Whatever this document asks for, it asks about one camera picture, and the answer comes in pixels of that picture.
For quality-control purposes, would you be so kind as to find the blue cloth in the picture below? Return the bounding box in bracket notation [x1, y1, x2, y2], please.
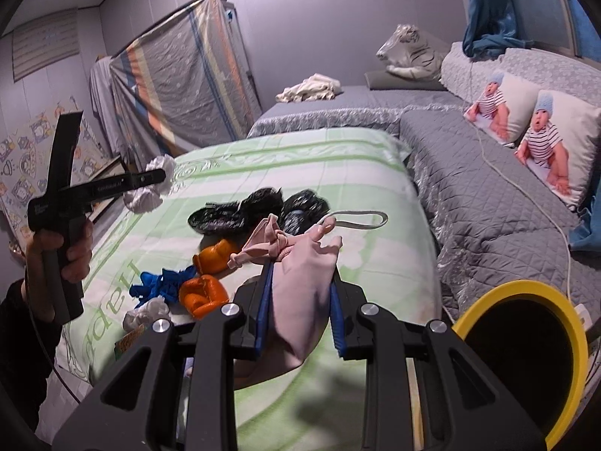
[567, 210, 601, 253]

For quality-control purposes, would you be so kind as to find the grey strap loop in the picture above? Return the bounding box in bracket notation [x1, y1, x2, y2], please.
[314, 211, 390, 234]

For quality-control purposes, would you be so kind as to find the orange snack packet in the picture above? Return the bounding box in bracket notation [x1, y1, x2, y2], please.
[114, 326, 147, 356]

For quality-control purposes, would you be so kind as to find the person's left hand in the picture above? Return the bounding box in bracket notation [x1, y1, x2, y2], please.
[23, 223, 94, 313]

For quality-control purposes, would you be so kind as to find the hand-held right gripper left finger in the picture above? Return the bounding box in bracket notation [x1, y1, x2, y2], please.
[51, 262, 276, 451]

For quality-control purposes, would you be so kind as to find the baby print pillow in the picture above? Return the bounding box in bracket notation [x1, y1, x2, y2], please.
[513, 89, 601, 208]
[464, 71, 542, 147]

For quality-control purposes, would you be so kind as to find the white power strip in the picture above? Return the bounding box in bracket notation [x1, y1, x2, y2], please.
[573, 303, 593, 335]

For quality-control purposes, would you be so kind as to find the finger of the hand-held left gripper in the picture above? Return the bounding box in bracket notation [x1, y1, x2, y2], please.
[47, 111, 85, 199]
[70, 168, 167, 201]

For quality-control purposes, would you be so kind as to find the person's left forearm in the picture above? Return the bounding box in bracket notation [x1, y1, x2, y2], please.
[0, 279, 64, 433]

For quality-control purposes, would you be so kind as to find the striped cloth covered rack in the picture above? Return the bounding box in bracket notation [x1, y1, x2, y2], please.
[110, 0, 263, 157]

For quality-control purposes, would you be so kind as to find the orange peel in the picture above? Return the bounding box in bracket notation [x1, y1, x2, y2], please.
[178, 274, 231, 323]
[192, 239, 245, 276]

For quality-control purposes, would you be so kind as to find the pink cloth pouch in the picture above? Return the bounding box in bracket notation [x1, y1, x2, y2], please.
[228, 213, 346, 390]

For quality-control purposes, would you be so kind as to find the white drawer cabinet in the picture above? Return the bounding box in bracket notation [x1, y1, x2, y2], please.
[88, 155, 128, 224]

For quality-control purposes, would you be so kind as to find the crumpled black plastic bag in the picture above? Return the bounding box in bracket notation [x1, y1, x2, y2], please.
[187, 187, 285, 237]
[281, 190, 330, 236]

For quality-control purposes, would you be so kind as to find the thin black cable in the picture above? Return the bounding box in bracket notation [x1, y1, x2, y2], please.
[23, 263, 82, 402]

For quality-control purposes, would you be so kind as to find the grey pillow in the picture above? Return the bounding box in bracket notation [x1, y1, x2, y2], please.
[365, 71, 448, 92]

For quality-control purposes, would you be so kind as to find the blue curtain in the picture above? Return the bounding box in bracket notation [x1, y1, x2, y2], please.
[462, 0, 535, 58]

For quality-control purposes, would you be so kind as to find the white cable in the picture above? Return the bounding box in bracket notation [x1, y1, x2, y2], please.
[468, 54, 574, 325]

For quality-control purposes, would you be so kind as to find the yellow rimmed bin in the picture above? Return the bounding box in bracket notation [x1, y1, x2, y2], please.
[452, 280, 589, 450]

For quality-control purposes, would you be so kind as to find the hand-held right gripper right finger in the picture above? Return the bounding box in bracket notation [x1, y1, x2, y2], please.
[330, 269, 548, 451]

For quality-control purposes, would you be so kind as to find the white tissue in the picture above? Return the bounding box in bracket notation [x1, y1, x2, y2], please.
[145, 153, 177, 195]
[124, 187, 163, 215]
[123, 300, 170, 335]

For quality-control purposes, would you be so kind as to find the cream crumpled cloth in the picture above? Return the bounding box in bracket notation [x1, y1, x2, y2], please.
[275, 74, 342, 103]

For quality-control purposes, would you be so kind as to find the grey hanging garment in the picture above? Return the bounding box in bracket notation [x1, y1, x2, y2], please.
[89, 55, 124, 157]

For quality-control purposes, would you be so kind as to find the white tiger plush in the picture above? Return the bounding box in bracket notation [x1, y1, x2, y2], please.
[376, 24, 452, 81]

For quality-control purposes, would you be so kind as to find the window blind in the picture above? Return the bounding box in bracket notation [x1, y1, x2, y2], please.
[11, 7, 79, 82]

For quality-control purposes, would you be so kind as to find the blue rubber glove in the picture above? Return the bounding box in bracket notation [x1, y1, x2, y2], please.
[129, 265, 198, 304]

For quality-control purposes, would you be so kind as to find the green printed blanket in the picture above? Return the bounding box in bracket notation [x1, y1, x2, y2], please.
[56, 129, 443, 451]

